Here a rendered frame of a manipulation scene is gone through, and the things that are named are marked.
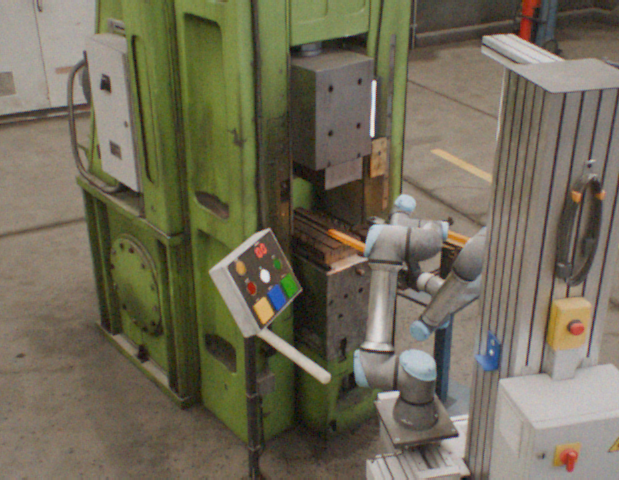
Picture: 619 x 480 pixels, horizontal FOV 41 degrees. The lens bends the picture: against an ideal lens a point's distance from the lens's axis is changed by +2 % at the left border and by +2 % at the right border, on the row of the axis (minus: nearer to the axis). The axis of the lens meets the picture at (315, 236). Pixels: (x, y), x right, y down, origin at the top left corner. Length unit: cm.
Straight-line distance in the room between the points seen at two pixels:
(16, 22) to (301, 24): 529
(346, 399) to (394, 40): 166
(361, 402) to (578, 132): 222
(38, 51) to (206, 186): 494
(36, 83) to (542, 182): 679
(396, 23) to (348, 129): 53
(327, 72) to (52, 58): 546
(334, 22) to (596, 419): 182
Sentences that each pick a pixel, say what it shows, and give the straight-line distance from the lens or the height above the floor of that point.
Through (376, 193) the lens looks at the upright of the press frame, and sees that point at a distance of 374.
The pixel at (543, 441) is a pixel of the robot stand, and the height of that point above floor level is 118.
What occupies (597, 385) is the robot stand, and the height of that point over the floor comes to 123.
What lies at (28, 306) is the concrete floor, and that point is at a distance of 524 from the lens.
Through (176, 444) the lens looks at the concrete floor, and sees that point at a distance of 401.
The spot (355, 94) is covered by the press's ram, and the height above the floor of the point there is 164.
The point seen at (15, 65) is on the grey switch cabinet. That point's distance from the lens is 833.
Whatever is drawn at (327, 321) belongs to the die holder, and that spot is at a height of 68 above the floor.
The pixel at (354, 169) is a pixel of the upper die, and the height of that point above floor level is 132.
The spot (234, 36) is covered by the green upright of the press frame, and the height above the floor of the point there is 190.
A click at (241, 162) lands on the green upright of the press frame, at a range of 320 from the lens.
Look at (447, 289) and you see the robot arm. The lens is 295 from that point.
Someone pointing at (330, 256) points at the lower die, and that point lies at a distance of 347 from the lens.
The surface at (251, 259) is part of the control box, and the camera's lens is 302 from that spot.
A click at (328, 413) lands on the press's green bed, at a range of 385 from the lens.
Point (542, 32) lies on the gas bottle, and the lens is 1061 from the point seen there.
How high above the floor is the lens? 259
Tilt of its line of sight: 27 degrees down
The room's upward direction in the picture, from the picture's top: straight up
